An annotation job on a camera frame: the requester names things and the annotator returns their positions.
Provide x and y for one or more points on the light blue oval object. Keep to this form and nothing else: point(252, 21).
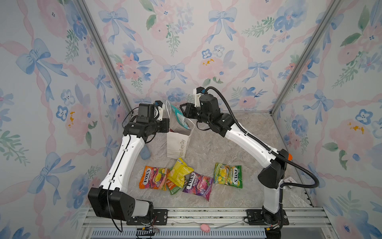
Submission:
point(145, 152)

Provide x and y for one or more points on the teal snack packet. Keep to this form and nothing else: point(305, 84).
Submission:
point(180, 117)

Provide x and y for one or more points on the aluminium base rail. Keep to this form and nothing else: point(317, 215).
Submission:
point(225, 223)

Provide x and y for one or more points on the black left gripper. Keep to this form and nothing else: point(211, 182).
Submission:
point(166, 124)

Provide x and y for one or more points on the yellow snack bag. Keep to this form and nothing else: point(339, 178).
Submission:
point(178, 173)

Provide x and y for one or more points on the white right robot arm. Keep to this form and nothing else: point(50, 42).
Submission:
point(272, 174)

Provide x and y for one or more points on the green orange snack packet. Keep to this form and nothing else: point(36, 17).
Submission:
point(174, 186)

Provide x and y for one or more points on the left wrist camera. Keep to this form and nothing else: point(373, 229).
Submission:
point(159, 111)

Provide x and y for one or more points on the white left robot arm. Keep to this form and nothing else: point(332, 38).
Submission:
point(111, 200)

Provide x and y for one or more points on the purple Fox's candy bag lower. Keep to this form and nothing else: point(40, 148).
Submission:
point(199, 185)

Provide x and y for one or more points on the aluminium enclosure frame post left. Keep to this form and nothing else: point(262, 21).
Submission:
point(94, 33)

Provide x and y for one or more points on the pink small ball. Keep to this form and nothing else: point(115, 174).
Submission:
point(205, 228)

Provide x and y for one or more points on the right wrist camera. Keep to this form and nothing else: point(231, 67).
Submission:
point(198, 92)

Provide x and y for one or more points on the white printed paper bag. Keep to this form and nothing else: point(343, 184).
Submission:
point(178, 138)

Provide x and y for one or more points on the aluminium enclosure frame post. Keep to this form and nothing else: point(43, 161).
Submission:
point(94, 33)
point(318, 33)

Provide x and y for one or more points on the orange Fox's candy bag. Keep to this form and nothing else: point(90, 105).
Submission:
point(154, 178)

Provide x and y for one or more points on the small white card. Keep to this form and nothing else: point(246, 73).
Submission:
point(289, 181)

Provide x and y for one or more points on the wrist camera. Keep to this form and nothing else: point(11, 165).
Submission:
point(159, 111)
point(198, 92)

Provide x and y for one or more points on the green yellow Fox's candy bag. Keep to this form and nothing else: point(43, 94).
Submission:
point(228, 175)

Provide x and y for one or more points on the aluminium enclosure frame post right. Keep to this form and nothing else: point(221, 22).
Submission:
point(318, 33)

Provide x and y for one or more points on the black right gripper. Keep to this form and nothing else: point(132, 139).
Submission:
point(189, 111)

